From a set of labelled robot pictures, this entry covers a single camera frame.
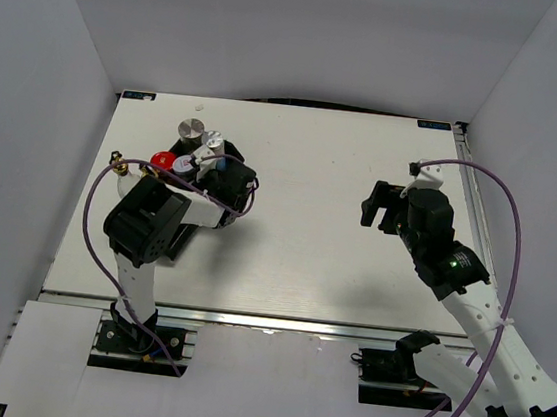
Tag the blue label silver lid jar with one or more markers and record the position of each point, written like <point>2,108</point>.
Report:
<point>215,141</point>

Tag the blue logo sticker left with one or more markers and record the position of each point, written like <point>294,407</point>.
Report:
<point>138,95</point>

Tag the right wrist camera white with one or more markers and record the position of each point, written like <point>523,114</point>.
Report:
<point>424,177</point>

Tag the blue logo sticker right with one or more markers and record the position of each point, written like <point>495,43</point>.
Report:
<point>431,124</point>

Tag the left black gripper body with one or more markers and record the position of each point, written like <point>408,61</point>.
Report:
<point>210,185</point>

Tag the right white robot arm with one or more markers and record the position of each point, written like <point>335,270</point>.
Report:
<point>515,384</point>

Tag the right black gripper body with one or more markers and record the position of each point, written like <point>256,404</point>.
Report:
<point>387,197</point>

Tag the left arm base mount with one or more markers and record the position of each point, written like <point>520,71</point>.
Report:
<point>119,344</point>

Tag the dark sauce bottle gold spout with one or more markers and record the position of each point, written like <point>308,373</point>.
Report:
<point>147,170</point>

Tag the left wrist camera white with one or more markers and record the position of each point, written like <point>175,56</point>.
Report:
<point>203,160</point>

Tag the clear oil bottle gold spout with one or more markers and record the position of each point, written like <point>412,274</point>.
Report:
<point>126,180</point>

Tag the blue logo sticker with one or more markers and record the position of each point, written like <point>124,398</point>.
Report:
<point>138,95</point>
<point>431,124</point>

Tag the glass jar white powder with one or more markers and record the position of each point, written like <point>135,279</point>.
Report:
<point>191,132</point>

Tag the aluminium table rail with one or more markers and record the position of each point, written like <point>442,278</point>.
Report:
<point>251,320</point>

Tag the white lid brown jar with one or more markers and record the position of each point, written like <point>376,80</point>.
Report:
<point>185,167</point>

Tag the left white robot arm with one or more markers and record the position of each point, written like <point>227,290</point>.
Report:
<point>156,214</point>

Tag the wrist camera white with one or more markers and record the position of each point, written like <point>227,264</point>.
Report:
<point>203,160</point>
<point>424,177</point>

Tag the red lid sauce jar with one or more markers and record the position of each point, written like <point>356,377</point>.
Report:
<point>163,159</point>

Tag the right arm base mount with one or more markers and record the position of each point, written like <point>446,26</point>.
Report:
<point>388,378</point>

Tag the black condiment tray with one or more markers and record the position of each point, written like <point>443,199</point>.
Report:
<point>234,153</point>

